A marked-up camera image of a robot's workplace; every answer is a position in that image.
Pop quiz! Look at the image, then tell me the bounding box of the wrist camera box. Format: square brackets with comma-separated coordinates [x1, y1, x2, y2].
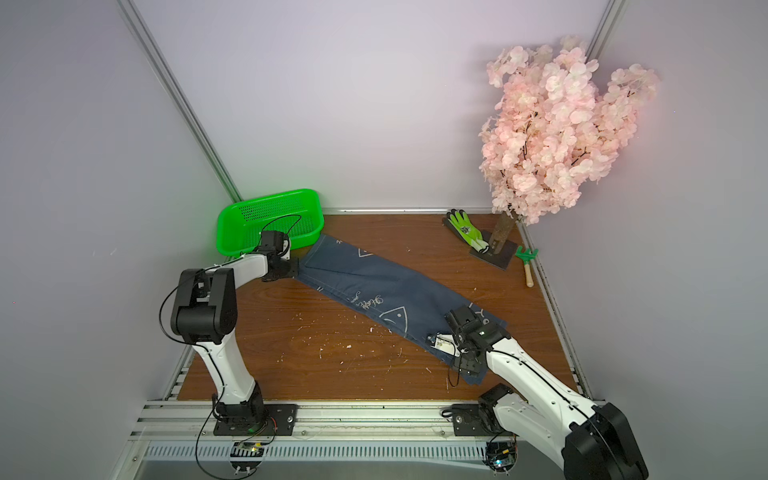
[445, 306, 489, 336]
[255, 230, 291, 257]

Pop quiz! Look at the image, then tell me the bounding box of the green and black work glove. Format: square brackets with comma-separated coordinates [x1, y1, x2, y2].
[444, 209, 489, 254]

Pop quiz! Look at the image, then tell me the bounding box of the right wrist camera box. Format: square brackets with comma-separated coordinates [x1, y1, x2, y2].
[445, 306, 489, 336]

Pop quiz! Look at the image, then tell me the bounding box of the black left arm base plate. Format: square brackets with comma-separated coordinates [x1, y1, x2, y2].
[214, 403, 298, 436]

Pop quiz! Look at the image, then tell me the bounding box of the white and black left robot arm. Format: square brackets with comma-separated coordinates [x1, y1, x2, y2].
[170, 253, 298, 435]

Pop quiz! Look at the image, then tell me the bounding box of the right circuit board under rail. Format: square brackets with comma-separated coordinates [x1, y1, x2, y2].
[483, 441, 518, 475]

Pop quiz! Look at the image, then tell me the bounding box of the blue printed pillowcase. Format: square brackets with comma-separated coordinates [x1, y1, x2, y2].
[296, 235, 506, 365]

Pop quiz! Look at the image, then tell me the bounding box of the left circuit board under rail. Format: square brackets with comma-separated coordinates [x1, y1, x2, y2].
[229, 441, 266, 478]

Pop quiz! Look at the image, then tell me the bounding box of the green plastic basket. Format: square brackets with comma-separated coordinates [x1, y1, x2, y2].
[216, 189, 325, 257]

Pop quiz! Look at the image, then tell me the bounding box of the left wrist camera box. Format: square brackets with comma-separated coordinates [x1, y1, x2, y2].
[255, 230, 291, 257]

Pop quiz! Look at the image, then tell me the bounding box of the pink artificial blossom tree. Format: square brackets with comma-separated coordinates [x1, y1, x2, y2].
[479, 36, 659, 225]

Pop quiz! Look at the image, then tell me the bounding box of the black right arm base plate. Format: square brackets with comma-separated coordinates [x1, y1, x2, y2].
[441, 403, 512, 437]

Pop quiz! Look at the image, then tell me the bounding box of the aluminium front rail frame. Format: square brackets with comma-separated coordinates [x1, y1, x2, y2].
[107, 398, 640, 480]

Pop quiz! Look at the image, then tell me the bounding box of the circuit board under rail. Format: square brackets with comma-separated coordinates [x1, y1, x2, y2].
[483, 441, 518, 475]
[229, 441, 266, 478]

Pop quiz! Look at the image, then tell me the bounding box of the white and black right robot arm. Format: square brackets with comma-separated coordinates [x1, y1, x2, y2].
[450, 331, 649, 479]

